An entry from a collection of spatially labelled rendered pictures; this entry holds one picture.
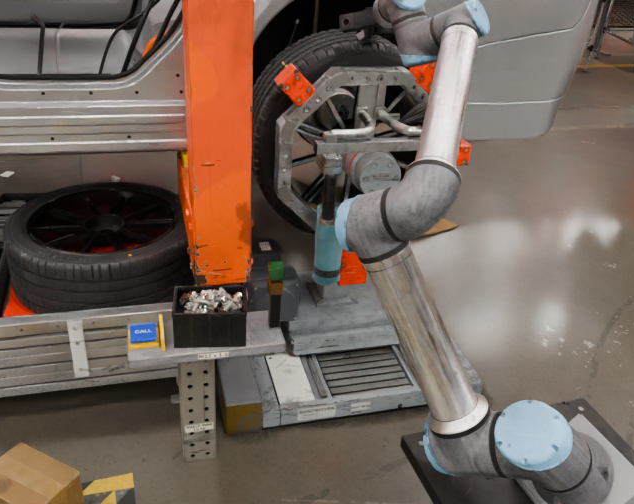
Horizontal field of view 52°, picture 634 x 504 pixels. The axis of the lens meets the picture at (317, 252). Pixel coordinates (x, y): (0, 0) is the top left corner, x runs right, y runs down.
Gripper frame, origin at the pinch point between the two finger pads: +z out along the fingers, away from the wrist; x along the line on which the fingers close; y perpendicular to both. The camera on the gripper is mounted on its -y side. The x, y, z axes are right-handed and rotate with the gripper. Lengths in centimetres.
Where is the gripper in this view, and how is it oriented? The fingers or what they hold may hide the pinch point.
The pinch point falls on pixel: (357, 33)
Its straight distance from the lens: 208.0
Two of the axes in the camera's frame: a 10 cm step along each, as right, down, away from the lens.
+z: -2.5, -0.3, 9.7
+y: 9.6, -0.8, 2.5
